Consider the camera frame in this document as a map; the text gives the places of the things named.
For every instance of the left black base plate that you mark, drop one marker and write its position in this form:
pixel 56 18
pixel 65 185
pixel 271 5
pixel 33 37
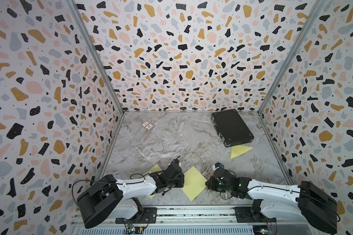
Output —
pixel 146 215

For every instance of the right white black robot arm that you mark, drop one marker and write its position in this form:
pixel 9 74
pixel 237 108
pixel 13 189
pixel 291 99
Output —
pixel 271 203

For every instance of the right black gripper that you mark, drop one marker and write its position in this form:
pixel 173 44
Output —
pixel 210 180

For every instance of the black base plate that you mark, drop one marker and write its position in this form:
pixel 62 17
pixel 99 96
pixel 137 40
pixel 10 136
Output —
pixel 246 215
pixel 146 215

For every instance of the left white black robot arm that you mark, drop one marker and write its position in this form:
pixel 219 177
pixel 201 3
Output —
pixel 116 198

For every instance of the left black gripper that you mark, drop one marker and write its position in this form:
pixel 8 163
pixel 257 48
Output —
pixel 181 177

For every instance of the small green circuit board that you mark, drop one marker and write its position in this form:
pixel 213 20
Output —
pixel 131 230

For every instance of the yellow square paper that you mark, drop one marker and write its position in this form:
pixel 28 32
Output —
pixel 194 183
pixel 239 150
pixel 156 168

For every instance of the black hard case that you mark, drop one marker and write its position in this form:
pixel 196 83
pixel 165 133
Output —
pixel 231 128

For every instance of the aluminium mounting rail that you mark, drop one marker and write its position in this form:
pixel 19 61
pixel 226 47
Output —
pixel 196 220

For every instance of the small pink white card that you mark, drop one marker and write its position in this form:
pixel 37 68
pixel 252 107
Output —
pixel 147 125

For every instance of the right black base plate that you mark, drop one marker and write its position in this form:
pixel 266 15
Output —
pixel 246 215

